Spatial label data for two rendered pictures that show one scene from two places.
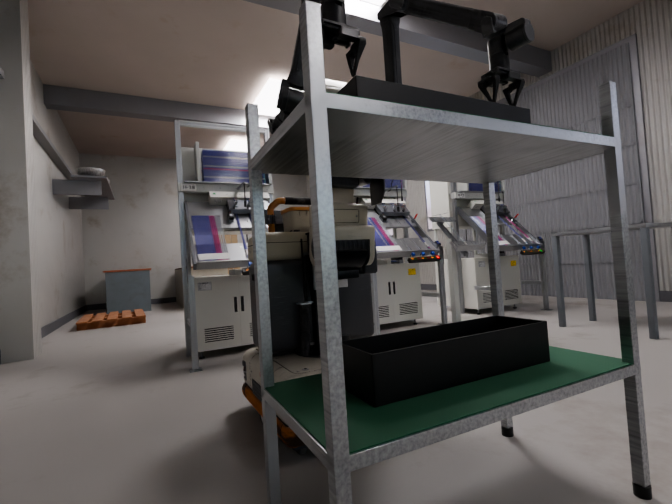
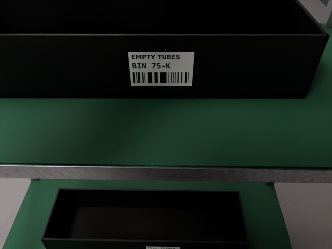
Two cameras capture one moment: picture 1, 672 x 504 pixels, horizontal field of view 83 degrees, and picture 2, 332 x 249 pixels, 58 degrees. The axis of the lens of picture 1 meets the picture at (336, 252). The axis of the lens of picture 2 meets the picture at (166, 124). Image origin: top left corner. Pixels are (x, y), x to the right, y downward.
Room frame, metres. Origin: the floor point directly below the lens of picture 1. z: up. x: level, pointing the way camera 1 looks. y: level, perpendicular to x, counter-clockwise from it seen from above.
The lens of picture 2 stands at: (1.41, -0.01, 1.25)
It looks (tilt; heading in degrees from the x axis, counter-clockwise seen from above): 42 degrees down; 207
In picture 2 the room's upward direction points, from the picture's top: straight up
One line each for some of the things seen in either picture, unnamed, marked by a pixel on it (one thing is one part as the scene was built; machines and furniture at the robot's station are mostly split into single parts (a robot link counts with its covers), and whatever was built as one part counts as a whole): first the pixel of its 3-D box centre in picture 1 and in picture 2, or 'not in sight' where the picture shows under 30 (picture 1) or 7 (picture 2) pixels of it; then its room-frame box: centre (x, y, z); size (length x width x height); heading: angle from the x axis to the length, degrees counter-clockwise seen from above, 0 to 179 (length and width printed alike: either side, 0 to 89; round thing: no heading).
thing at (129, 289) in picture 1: (129, 289); not in sight; (7.57, 4.16, 0.40); 1.48 x 0.78 x 0.79; 27
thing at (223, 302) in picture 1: (235, 270); not in sight; (3.13, 0.84, 0.66); 1.01 x 0.73 x 1.31; 26
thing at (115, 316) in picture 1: (113, 318); not in sight; (5.61, 3.35, 0.06); 1.29 x 0.86 x 0.11; 27
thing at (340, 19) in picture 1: (334, 24); not in sight; (0.88, -0.03, 1.22); 0.10 x 0.07 x 0.07; 117
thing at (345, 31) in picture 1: (347, 55); not in sight; (0.89, -0.06, 1.15); 0.07 x 0.07 x 0.09; 27
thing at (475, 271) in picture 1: (488, 254); not in sight; (4.40, -1.77, 0.65); 1.01 x 0.73 x 1.29; 26
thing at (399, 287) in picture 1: (374, 294); not in sight; (3.92, -0.37, 0.31); 0.70 x 0.65 x 0.62; 116
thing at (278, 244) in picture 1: (313, 280); not in sight; (1.78, 0.11, 0.59); 0.55 x 0.34 x 0.83; 117
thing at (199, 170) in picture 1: (227, 237); not in sight; (3.30, 0.94, 0.95); 1.33 x 0.82 x 1.90; 26
